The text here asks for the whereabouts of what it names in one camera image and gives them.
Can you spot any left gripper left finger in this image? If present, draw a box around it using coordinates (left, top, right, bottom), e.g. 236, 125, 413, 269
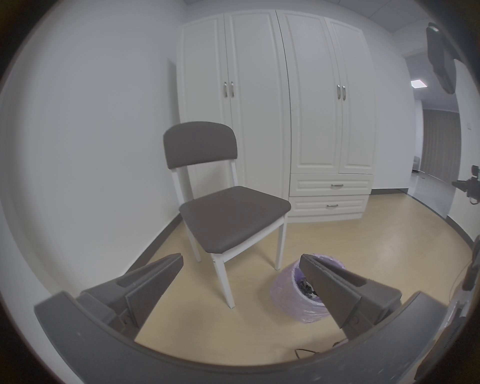
77, 253, 185, 341

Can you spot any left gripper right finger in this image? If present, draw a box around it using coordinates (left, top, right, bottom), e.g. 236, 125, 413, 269
299, 254, 404, 341

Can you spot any black and white plastic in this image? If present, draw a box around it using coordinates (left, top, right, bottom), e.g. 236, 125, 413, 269
295, 275, 323, 301

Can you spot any purple plastic bag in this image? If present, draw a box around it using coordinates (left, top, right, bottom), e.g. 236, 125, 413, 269
271, 254, 346, 324

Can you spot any white trash bin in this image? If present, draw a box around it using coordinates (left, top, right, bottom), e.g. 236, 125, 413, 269
275, 257, 344, 323

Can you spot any grey curtain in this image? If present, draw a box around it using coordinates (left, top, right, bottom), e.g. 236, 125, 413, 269
419, 110, 463, 185

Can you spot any white chair with grey cushions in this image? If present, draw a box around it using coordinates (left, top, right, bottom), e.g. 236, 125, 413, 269
162, 121, 292, 309

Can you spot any white wardrobe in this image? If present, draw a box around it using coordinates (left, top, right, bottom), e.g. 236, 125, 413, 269
176, 9, 377, 224

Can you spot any black cable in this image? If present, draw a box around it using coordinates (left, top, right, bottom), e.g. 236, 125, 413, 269
294, 339, 349, 357

